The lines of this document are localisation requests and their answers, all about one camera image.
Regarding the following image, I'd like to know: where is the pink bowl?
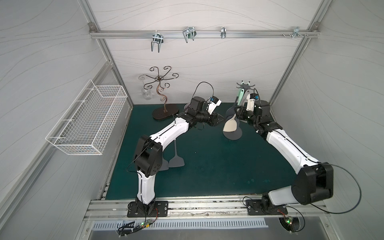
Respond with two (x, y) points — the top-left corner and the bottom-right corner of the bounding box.
(184, 103), (191, 110)

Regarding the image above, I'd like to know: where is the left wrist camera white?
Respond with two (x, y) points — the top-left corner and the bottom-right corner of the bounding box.
(207, 96), (222, 115)

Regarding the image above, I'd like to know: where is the white wire basket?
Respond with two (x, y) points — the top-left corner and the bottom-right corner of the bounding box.
(46, 80), (128, 156)

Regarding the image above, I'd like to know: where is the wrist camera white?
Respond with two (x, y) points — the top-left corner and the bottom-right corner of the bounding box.
(246, 93), (259, 112)
(207, 96), (222, 115)

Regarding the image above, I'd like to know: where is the metal double hook middle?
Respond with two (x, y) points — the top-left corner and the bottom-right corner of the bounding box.
(182, 27), (197, 43)

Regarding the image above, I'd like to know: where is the cream spatula grey handle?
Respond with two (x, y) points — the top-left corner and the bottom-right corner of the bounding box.
(223, 115), (238, 133)

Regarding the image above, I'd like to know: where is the white vent strip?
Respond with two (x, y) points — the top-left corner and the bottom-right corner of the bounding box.
(92, 218), (268, 231)

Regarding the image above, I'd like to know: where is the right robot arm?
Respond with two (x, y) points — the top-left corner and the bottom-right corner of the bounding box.
(235, 101), (334, 206)

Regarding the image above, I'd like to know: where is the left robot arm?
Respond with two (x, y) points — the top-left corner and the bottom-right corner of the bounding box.
(133, 96), (224, 206)

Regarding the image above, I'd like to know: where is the aluminium rail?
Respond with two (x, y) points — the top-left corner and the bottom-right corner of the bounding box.
(83, 194), (331, 221)
(90, 28), (321, 40)

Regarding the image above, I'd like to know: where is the metal bracket hook right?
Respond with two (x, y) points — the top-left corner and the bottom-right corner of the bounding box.
(282, 27), (309, 39)

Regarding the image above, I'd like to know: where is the aluminium front rail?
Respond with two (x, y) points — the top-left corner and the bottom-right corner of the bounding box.
(83, 194), (331, 221)

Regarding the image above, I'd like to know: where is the aluminium top rail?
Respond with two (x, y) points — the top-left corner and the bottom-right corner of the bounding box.
(90, 28), (321, 40)

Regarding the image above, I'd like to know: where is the grey spatula green handle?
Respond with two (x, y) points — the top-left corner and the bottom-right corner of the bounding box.
(169, 140), (185, 168)
(160, 159), (169, 171)

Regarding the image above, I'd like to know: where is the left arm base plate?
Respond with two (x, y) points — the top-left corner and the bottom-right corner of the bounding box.
(127, 201), (169, 218)

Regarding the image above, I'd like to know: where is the small metal hook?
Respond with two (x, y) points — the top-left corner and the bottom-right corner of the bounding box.
(221, 27), (227, 39)

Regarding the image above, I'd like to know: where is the metal double hook left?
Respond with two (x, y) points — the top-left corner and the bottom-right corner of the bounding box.
(151, 33), (164, 53)

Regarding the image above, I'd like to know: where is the metal double hook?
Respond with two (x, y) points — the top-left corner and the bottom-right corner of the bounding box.
(151, 33), (164, 53)
(182, 27), (197, 43)

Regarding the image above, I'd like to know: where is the grey utensil rack stand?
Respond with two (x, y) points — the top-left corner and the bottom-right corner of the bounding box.
(223, 81), (254, 141)

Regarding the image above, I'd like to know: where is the green table mat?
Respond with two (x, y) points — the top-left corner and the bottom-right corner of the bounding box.
(106, 105), (296, 200)

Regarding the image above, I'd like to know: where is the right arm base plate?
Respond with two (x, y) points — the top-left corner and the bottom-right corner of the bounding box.
(243, 198), (288, 216)

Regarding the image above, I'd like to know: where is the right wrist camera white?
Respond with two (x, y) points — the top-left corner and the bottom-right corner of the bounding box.
(246, 93), (259, 112)

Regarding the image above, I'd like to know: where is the brown wire mug tree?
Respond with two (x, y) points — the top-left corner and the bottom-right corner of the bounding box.
(146, 66), (179, 120)

